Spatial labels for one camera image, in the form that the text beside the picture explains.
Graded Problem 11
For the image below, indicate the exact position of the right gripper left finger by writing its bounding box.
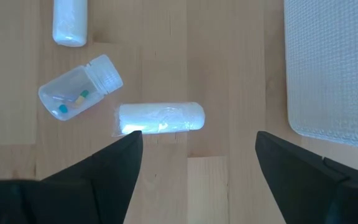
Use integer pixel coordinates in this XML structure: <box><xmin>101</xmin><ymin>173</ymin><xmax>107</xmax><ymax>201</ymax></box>
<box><xmin>0</xmin><ymin>130</ymin><xmax>144</xmax><ymax>224</ymax></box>

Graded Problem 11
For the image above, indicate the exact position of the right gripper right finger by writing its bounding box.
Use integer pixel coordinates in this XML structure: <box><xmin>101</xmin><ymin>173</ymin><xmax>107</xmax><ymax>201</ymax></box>
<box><xmin>254</xmin><ymin>130</ymin><xmax>358</xmax><ymax>224</ymax></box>

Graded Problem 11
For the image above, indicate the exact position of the white plastic storage bin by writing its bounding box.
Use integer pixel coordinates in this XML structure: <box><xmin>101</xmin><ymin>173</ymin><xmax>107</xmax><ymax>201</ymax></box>
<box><xmin>283</xmin><ymin>0</ymin><xmax>358</xmax><ymax>151</ymax></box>

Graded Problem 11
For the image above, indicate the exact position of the clear bottle with capsules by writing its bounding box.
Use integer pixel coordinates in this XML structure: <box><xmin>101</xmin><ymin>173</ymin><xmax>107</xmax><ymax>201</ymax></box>
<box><xmin>37</xmin><ymin>54</ymin><xmax>124</xmax><ymax>122</ymax></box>

